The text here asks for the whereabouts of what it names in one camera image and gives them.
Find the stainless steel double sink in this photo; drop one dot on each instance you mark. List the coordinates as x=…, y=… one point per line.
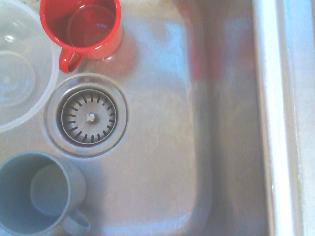
x=160, y=123

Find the metal sink drain strainer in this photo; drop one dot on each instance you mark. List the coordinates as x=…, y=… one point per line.
x=88, y=118

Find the red mug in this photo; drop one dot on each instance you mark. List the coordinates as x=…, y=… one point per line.
x=93, y=27

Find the clear plastic bowl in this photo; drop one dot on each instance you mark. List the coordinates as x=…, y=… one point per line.
x=22, y=73

